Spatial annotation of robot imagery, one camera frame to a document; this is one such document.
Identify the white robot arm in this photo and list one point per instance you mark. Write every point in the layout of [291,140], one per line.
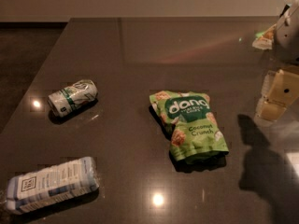
[286,40]

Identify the green dang chips bag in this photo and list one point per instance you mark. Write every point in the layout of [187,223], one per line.
[193,129]

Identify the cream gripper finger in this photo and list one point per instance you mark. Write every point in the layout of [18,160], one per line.
[280,90]

